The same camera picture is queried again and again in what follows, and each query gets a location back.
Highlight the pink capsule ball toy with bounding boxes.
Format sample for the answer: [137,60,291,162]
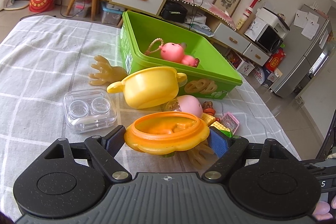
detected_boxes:
[163,95,203,118]

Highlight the orange toy pot lid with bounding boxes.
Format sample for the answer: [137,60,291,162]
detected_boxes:
[124,111,210,155]

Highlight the black microwave oven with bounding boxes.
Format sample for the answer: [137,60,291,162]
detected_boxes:
[255,24,283,54]

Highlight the yellow toy pot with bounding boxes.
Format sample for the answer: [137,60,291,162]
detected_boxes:
[106,67,187,109]

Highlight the pink pig toy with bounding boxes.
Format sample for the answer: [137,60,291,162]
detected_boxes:
[145,38,199,68]

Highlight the green plastic storage box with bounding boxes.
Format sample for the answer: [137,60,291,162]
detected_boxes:
[119,11,243,99]

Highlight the yellow toy corn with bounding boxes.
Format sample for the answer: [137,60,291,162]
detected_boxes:
[201,113,233,138]

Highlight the small brown figurine toy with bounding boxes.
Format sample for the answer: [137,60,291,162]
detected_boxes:
[202,101,221,122]

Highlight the low white tv cabinet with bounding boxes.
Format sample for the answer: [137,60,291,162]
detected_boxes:
[167,0,271,67]

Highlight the small pink toy box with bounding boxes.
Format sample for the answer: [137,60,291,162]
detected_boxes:
[222,112,240,134]

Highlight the silver refrigerator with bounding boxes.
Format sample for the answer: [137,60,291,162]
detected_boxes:
[270,5,333,98]

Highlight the beige rubber hand toy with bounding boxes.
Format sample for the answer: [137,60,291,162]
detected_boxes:
[89,55,127,86]

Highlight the clear contact lens case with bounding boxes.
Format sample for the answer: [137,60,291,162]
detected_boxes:
[63,88,117,134]

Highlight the black handbag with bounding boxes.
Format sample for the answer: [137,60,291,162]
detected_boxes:
[160,1,188,23]

